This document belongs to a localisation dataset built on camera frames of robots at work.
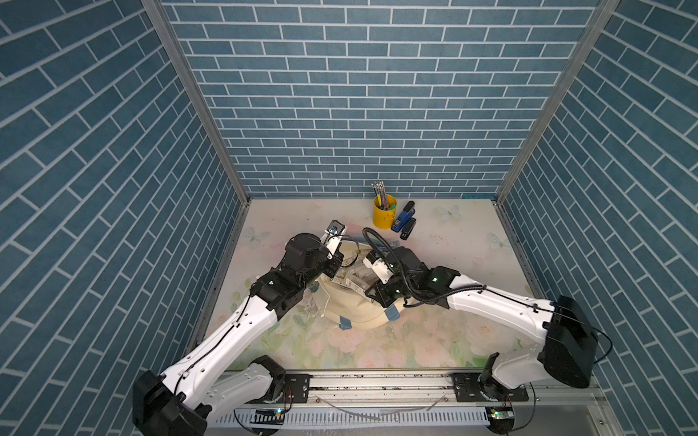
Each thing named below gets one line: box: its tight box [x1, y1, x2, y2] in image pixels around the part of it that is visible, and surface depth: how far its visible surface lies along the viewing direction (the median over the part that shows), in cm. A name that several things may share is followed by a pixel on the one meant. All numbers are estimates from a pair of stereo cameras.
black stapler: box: [399, 217, 417, 241], surface depth 110 cm
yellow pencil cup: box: [372, 194, 398, 230], surface depth 107 cm
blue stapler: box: [390, 200, 416, 233], surface depth 113 cm
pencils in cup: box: [370, 180, 389, 211], surface depth 107 cm
